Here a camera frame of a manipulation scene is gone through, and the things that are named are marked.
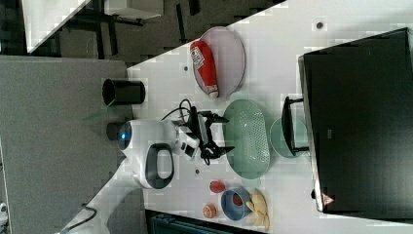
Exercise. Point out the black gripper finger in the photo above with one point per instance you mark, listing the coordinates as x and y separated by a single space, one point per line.
218 151
215 118

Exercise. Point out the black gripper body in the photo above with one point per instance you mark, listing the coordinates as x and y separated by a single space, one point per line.
199 124

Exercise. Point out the green oval strainer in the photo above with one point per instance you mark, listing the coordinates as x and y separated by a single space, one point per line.
246 131

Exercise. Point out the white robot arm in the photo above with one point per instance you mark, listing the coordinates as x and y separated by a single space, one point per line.
149 147

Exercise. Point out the red strawberry on table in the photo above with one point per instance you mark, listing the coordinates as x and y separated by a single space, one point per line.
217 186

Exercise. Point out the red ketchup bottle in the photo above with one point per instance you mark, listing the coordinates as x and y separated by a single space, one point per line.
203 61

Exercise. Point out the red strawberry in bowl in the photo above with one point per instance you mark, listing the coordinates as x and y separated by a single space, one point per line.
237 200

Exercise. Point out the orange slice toy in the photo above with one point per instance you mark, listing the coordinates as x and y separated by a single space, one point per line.
209 211

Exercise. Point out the grey round plate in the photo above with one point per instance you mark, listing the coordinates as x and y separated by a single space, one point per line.
229 57

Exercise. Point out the green cup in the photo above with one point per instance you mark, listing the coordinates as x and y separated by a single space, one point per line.
289 138

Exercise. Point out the blue bowl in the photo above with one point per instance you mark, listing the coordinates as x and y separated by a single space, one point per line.
231 210

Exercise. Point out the yellow banana toy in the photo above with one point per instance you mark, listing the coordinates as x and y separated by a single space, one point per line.
257 204

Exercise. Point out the small black cup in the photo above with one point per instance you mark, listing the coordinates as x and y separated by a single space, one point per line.
115 131

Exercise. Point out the black cylindrical cup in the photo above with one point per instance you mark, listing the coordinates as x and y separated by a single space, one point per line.
123 92

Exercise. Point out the green spatula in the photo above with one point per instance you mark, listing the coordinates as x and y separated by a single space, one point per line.
100 113

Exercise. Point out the black toaster oven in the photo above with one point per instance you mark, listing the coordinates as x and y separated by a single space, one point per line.
357 100

